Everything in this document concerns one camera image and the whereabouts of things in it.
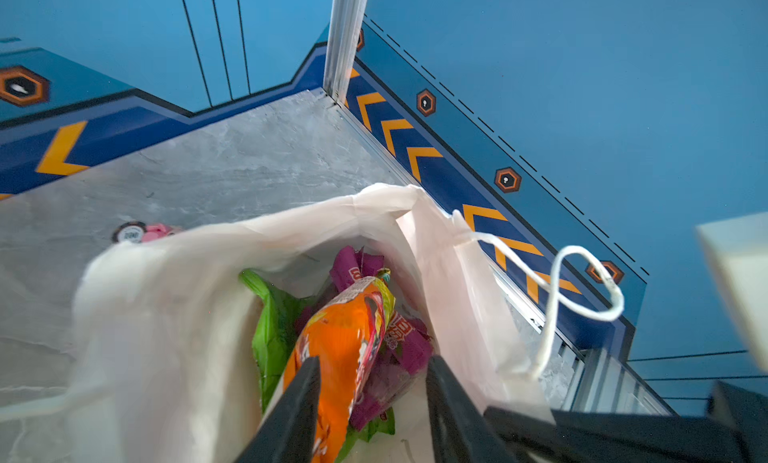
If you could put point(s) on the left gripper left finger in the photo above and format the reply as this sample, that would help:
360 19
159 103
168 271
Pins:
288 433

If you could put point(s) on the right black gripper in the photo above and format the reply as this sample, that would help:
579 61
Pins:
734 429

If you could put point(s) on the small black round badge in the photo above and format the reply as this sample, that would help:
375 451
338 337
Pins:
132 232

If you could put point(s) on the right aluminium corner post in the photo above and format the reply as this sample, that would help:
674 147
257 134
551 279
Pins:
344 30

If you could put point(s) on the white paper bag with flower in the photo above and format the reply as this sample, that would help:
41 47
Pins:
162 328

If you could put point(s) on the orange Fox's candy bag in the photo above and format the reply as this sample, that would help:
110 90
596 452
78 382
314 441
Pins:
345 336

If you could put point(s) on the pink bear keychain toy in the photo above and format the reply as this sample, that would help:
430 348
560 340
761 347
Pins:
158 231

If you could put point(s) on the purple grape candy bag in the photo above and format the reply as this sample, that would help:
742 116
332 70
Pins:
404 352

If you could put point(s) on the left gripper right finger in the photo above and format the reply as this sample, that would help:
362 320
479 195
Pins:
459 433

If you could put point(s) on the green chips bag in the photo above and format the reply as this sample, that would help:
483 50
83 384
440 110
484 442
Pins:
275 337

